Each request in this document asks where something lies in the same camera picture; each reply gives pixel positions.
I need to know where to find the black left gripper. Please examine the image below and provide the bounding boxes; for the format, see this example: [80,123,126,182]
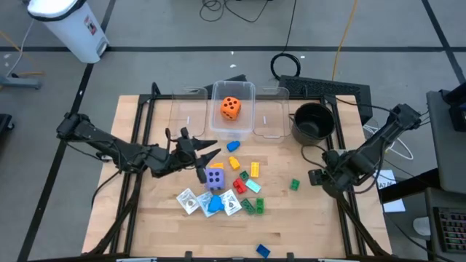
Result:
[165,126,222,185]

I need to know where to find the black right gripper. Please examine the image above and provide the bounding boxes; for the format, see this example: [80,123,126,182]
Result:
[307,149,347,199]

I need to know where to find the purple foam die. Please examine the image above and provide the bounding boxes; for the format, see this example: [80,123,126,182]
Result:
[205,167,226,191]

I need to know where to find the orange foam die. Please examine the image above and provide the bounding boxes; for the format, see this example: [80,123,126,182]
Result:
[220,96,242,121]

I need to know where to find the white playing card deck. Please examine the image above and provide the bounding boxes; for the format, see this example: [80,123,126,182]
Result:
[175,187,200,215]
[218,188,243,217]
[196,191,216,218]

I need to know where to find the large light blue peg block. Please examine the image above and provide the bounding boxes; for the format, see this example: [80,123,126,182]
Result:
[207,194,226,213]

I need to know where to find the tall clear plastic bin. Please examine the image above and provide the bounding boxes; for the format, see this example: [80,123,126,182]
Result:
[209,80,256,142]

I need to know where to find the shallow clear plastic bin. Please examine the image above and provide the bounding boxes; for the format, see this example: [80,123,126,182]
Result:
[253,86,291,139]
[170,86,209,138]

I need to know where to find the red brick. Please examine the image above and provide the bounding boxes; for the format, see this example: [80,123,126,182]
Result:
[232,177,248,195]

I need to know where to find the black bucket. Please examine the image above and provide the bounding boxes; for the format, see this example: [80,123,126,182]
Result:
[292,102,336,146]

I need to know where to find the light cyan flat brick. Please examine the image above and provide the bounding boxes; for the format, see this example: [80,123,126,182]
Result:
[245,178,262,194]

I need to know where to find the long dark green brick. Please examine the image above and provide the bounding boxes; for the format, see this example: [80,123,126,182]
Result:
[240,197,256,215]

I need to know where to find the white paper sheet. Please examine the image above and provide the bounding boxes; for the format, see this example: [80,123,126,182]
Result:
[372,169,407,214]

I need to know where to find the black perforated panel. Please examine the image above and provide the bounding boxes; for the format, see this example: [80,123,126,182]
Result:
[278,74,374,125]

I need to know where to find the dark blue flat brick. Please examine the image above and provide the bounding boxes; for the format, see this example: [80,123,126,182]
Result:
[255,243,272,259]

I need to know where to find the black desk beam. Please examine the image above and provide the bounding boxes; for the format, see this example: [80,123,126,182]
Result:
[377,167,441,205]

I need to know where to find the white computer mouse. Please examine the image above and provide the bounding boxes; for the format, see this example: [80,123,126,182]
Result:
[412,216,432,237]

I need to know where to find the backlit keyboard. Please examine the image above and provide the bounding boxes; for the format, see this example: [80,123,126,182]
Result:
[433,206,466,255]

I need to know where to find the white trash can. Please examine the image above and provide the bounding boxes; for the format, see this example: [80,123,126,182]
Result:
[27,0,110,65]

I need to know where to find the grey stand base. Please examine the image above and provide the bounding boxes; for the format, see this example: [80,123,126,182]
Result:
[0,74,43,91]

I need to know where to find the black equipment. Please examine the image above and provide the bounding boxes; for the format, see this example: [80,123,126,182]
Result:
[0,113,16,141]

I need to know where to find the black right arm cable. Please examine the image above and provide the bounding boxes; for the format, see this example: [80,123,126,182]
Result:
[301,95,401,168]

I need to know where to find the black coiled cable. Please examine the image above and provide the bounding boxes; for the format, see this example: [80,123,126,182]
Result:
[269,0,302,82]

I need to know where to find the black looped cable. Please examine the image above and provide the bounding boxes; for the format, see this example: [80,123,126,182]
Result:
[199,0,272,23]

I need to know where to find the yellow cable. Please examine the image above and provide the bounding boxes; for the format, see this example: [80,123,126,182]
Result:
[331,0,360,82]

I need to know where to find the thin white cable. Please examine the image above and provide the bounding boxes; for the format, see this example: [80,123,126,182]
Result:
[5,20,36,77]

